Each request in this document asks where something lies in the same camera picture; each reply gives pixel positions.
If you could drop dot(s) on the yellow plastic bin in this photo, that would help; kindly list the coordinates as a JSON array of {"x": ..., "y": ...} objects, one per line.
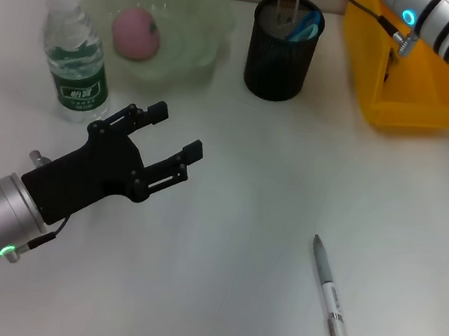
[{"x": 411, "y": 108}]

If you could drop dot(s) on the translucent green fruit bowl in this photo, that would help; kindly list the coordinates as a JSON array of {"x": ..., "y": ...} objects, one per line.
[{"x": 185, "y": 41}]

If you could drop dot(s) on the clear water bottle green label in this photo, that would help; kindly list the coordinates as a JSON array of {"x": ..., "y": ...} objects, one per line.
[{"x": 81, "y": 96}]

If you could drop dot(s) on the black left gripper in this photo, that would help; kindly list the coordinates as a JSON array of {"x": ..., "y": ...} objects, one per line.
[{"x": 85, "y": 175}]

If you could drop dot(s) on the blue capped scissors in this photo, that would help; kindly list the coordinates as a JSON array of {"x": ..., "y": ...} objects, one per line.
[{"x": 303, "y": 30}]

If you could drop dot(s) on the left wrist silver stub connector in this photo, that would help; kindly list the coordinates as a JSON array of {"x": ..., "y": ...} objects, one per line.
[{"x": 35, "y": 157}]

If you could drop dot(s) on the green plastic wrapper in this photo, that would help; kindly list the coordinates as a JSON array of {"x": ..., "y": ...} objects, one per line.
[{"x": 392, "y": 62}]

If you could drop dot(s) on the grey white pen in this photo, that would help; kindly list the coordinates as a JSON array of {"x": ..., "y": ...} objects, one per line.
[{"x": 323, "y": 262}]

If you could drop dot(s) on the pink toy peach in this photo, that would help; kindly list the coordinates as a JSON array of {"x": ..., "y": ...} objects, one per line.
[{"x": 132, "y": 34}]

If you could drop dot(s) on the black mesh pen holder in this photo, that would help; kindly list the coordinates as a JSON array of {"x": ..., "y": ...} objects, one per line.
[{"x": 277, "y": 82}]

